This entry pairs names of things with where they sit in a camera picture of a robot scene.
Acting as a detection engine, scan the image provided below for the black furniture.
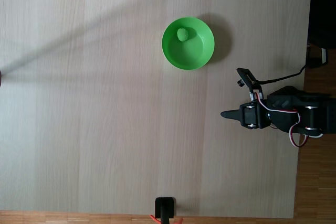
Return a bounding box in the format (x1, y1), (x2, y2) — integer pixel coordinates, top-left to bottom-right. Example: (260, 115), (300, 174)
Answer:
(306, 0), (336, 49)

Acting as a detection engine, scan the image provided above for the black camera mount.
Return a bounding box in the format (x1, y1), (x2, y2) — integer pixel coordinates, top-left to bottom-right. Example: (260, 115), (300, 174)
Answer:
(236, 67), (264, 101)

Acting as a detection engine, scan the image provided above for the black object with white edge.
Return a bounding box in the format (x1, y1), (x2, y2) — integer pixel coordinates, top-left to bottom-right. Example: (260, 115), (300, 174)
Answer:
(306, 47), (329, 69)

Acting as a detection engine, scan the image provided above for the red white servo wire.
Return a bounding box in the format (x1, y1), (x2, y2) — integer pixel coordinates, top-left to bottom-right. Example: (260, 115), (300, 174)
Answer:
(255, 93), (301, 125)
(288, 122), (324, 148)

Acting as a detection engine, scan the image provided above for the green pompom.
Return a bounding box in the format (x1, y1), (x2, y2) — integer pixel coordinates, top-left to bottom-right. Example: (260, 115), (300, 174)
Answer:
(176, 27), (190, 42)

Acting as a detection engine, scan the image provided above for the black clamp with orange handles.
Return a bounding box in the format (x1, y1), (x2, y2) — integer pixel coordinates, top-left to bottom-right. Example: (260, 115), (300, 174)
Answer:
(149, 197), (184, 224)

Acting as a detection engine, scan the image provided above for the black camera cable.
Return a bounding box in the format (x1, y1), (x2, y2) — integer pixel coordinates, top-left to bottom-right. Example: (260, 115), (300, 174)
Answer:
(255, 63), (310, 83)

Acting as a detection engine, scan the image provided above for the green plastic bowl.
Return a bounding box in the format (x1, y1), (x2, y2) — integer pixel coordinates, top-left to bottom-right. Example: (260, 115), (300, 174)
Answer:
(161, 17), (215, 71)

